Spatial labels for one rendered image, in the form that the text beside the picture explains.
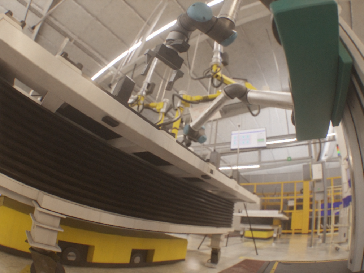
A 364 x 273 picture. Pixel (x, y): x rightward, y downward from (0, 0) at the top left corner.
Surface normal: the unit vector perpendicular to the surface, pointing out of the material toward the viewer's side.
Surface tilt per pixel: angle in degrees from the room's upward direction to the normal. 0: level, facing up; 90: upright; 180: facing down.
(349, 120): 90
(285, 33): 180
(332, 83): 180
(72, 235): 90
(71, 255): 90
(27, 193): 90
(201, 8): 115
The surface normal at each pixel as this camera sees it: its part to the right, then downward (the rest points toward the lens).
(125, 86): 0.80, -0.13
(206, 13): 0.33, 0.09
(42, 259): 0.44, -0.32
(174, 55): 0.62, 0.21
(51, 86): -0.17, 0.89
